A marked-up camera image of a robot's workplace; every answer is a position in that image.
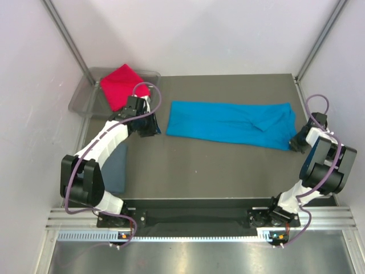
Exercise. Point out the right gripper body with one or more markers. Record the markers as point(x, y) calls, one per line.
point(298, 144)

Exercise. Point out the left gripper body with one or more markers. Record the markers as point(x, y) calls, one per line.
point(147, 128)

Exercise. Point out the bright blue t-shirt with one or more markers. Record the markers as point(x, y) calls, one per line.
point(268, 126)

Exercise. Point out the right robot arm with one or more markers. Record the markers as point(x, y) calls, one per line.
point(325, 170)

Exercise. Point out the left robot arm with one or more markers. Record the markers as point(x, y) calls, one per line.
point(82, 181)

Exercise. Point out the folded red t-shirt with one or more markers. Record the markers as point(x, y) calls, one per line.
point(119, 85)

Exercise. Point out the clear grey plastic bin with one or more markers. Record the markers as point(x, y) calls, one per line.
point(89, 101)

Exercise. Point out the folded dark blue t-shirt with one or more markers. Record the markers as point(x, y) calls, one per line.
point(114, 170)

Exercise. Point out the aluminium rail frame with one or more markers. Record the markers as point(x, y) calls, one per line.
point(323, 218)

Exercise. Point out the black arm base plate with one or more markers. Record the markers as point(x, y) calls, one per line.
point(245, 218)

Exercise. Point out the slotted cable duct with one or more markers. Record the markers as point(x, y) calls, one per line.
point(120, 237)

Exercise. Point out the left corner aluminium post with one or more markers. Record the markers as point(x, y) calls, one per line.
point(63, 30)

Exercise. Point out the corner aluminium post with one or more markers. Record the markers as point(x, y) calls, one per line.
point(63, 30)
point(319, 42)

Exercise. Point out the right corner aluminium post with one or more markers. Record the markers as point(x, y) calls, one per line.
point(319, 42)

